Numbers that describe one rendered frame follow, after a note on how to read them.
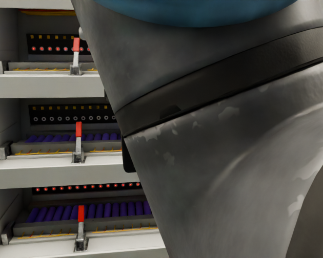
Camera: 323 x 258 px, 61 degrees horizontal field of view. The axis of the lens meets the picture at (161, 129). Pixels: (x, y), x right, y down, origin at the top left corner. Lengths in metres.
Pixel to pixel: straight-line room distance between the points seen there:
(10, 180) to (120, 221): 0.26
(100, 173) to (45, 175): 0.11
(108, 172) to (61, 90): 0.20
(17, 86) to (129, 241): 0.41
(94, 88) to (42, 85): 0.11
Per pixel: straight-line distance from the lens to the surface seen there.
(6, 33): 0.80
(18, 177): 0.64
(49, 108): 0.78
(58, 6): 0.67
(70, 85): 0.61
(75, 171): 0.61
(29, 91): 0.63
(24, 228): 0.73
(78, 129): 0.63
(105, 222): 0.69
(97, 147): 0.66
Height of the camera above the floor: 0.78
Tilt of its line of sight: level
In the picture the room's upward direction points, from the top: 2 degrees counter-clockwise
